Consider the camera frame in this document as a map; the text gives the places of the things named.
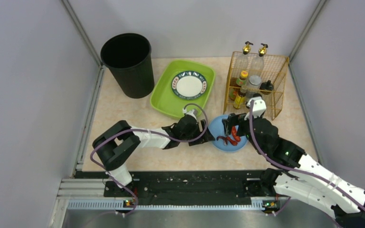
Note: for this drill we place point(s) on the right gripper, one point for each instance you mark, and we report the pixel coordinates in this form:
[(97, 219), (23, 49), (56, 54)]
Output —
[(237, 120)]

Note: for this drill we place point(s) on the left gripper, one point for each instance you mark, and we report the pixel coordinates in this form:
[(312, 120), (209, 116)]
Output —
[(203, 131)]

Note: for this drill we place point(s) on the blue plate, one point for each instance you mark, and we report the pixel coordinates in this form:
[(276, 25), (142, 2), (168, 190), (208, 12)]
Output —
[(216, 129)]

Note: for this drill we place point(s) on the small brown cap bottle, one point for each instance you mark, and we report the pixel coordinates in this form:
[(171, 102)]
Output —
[(240, 98)]

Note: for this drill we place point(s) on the small dark spice bottle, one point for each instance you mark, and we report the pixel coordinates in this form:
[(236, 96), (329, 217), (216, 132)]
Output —
[(257, 95)]

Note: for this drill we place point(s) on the black lid jar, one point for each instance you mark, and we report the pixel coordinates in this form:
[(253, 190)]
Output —
[(266, 88)]

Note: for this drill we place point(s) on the white plate with green rim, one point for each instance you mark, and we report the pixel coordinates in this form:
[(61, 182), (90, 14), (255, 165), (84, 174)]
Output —
[(189, 85)]

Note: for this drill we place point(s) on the clear glass bottle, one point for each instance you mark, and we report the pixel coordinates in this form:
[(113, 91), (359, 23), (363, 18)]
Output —
[(257, 63)]

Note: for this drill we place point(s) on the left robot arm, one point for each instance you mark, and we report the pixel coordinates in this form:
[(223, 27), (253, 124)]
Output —
[(115, 145)]

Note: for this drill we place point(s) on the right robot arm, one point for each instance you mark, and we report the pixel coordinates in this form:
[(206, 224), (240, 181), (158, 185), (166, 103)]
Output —
[(299, 176)]

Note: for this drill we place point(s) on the red sausage on blue plate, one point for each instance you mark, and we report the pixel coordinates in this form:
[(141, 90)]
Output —
[(234, 134)]

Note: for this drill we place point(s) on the dark curled sausage strip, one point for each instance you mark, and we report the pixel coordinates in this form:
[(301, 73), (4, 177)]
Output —
[(227, 140)]

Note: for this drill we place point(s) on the green plastic basin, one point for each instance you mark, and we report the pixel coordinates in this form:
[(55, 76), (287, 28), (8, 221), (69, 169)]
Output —
[(165, 101)]

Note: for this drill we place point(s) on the black plastic trash bin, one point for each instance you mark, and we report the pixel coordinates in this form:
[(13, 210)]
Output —
[(128, 57)]

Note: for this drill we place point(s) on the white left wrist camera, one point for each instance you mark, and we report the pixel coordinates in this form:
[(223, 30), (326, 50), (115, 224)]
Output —
[(193, 113)]

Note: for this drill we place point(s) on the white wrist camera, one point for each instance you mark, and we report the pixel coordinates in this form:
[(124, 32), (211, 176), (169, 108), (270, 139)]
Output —
[(193, 113), (257, 105)]

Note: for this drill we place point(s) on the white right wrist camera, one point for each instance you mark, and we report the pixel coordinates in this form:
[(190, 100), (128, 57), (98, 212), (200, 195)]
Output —
[(257, 105)]

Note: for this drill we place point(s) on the gold wire rack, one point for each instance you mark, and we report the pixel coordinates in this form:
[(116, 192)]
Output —
[(275, 70)]

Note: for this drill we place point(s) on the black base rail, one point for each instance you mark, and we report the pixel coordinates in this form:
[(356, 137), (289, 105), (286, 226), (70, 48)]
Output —
[(200, 190)]

